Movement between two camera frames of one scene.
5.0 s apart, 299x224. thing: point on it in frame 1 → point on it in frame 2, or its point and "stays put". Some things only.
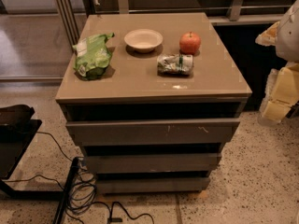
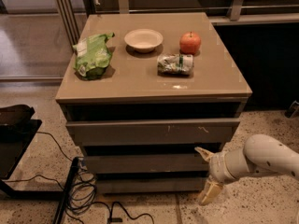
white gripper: [289, 37] → [217, 167]
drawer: [153, 162] stays put
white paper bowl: [143, 40] stays put
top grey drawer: [152, 132] stays put
